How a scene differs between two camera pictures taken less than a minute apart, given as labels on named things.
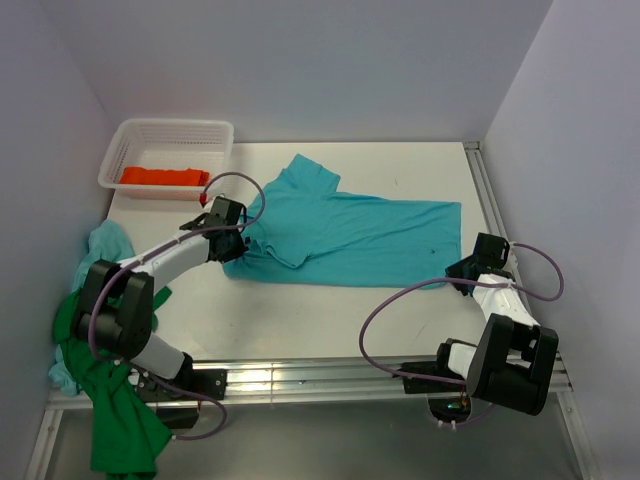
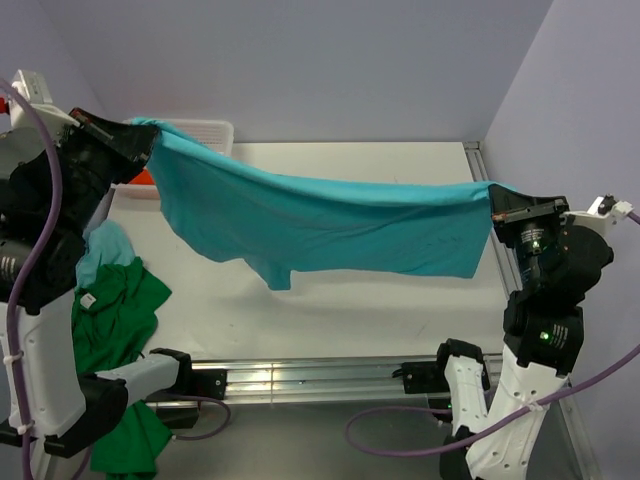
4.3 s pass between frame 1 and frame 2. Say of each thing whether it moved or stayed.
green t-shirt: stayed
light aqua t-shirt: stayed
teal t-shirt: moved
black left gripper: moved
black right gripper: moved
